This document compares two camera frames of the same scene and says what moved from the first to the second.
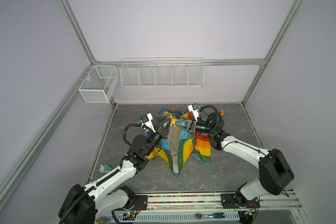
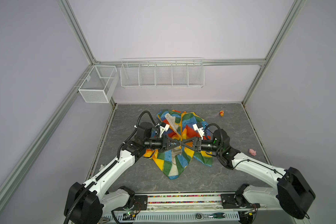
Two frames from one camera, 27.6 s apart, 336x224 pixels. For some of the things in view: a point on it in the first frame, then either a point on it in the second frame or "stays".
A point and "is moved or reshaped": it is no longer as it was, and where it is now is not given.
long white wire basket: x=185 y=72 stays
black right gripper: x=192 y=126 -> x=198 y=144
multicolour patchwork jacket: x=177 y=148 is moved or reshaped
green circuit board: x=129 y=216 stays
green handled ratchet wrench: x=199 y=216 stays
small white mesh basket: x=100 y=85 stays
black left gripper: x=163 y=132 -> x=165 y=143
